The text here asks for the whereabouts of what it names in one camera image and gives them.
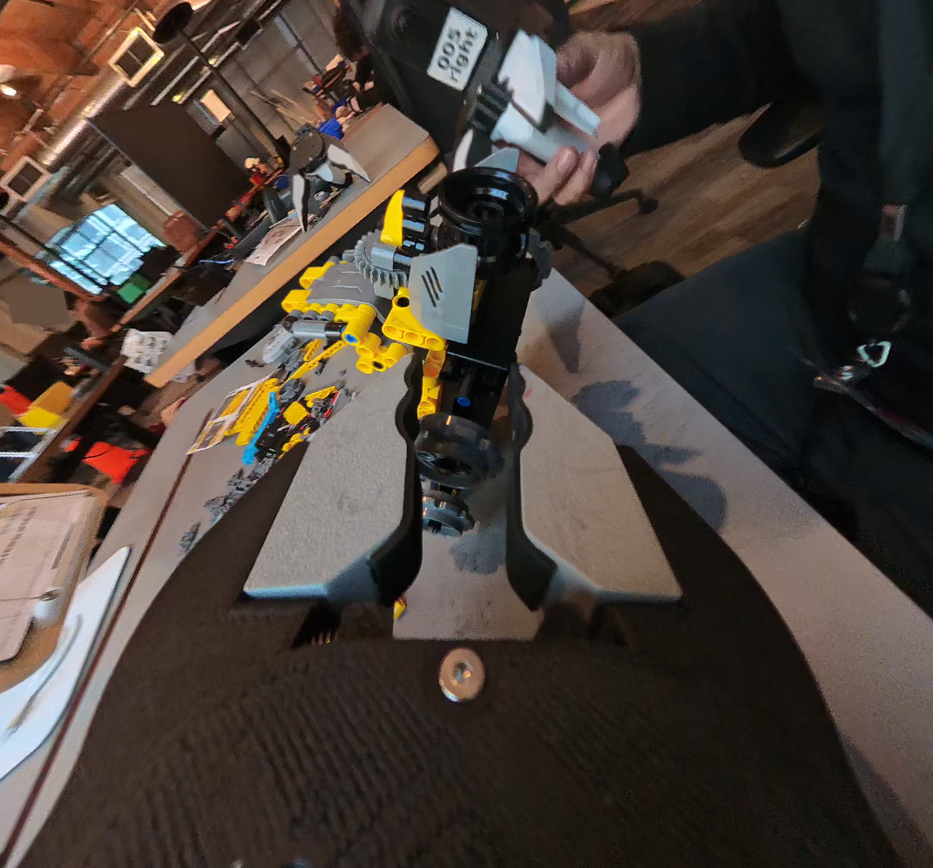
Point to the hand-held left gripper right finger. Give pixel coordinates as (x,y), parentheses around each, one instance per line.
(590,503)

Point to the yellow grey toy brick assembly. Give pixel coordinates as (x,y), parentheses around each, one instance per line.
(430,285)

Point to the green plastic bin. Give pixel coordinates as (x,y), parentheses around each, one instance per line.
(131,292)

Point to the yellow black toy brick vehicle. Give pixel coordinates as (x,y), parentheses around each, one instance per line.
(488,328)

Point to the black swivel chair base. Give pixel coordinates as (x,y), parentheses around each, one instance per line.
(598,226)

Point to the white board base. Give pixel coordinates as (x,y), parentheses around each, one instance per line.
(87,627)

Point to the yellow printed leaflet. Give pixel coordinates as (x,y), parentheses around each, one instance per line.
(233,412)

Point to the grey desk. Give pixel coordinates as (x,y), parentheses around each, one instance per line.
(765,576)

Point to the printed instruction booklet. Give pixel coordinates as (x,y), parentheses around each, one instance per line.
(51,492)

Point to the person's right forearm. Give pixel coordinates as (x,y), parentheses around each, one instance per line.
(700,44)

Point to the black floor lamp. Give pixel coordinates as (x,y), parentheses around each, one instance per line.
(173,16)

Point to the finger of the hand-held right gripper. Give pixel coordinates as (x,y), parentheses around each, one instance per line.
(470,152)
(503,159)

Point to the pile of loose toy bricks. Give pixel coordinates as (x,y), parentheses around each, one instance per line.
(291,416)

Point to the printed instruction sheet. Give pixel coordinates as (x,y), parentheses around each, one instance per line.
(44,576)

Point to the red plastic bin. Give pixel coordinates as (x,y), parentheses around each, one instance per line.
(116,460)

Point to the yellow plastic bin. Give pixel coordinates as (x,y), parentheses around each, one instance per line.
(47,405)

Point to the wooden edged table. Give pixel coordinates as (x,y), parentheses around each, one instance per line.
(364,168)

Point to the person's right hand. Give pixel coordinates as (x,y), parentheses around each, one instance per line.
(616,88)

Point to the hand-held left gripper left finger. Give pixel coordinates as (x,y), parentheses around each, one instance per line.
(335,489)

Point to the white paper sheet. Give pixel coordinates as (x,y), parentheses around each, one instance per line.
(277,245)

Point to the idle hand-held gripper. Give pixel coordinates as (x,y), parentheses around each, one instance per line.
(321,161)

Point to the printed paper sheet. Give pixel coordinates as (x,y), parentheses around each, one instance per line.
(146,350)

